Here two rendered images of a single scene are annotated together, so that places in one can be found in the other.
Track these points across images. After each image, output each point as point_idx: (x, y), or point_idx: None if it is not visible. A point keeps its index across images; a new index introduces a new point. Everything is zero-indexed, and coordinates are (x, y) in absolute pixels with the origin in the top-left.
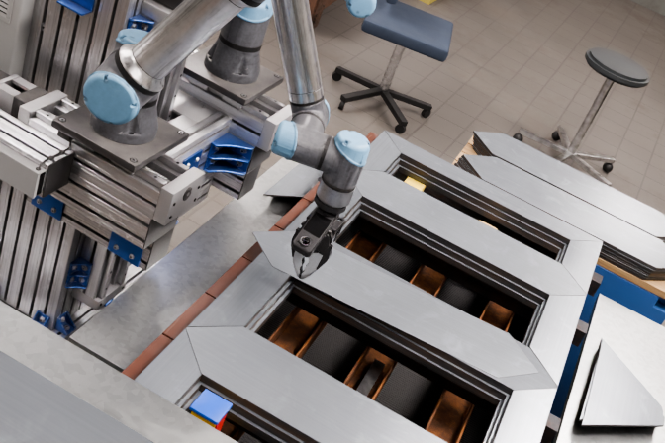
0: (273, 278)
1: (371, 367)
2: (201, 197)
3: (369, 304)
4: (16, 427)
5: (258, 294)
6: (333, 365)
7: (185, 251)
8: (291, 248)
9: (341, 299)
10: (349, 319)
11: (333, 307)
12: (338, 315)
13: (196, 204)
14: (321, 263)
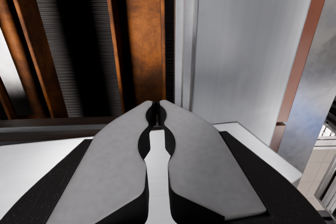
0: (219, 90)
1: (24, 97)
2: (323, 191)
3: (21, 171)
4: None
5: (230, 2)
6: (115, 115)
7: (314, 118)
8: (259, 157)
9: (67, 144)
10: (50, 123)
11: (89, 128)
12: (74, 120)
13: (322, 181)
14: (60, 173)
